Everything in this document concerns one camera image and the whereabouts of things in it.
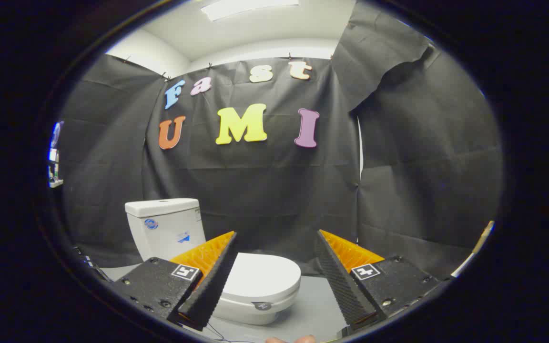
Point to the ceiling light panel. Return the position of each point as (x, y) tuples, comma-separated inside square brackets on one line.
[(246, 7)]

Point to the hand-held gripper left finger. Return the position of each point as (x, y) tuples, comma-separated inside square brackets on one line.
[(210, 290)]

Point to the black electronic device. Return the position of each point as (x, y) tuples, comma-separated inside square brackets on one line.
[(88, 263)]

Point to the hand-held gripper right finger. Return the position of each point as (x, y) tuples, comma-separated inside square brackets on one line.
[(343, 286)]

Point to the black backdrop cloth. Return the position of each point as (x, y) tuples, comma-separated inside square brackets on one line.
[(265, 181)]

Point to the white toilet bowl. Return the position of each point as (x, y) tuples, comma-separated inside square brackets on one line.
[(243, 317)]

